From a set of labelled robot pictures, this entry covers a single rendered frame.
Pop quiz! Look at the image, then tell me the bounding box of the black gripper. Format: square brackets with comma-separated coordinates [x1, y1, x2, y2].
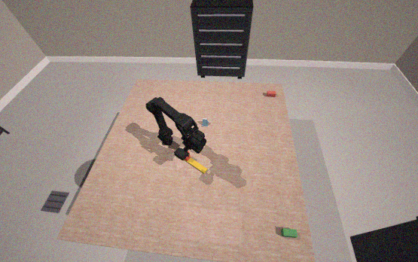
[174, 130, 205, 160]

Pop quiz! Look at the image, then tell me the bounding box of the green block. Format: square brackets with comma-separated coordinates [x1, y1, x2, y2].
[281, 228, 297, 238]

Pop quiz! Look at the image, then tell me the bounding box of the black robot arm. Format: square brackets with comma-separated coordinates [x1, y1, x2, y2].
[145, 97, 206, 154]

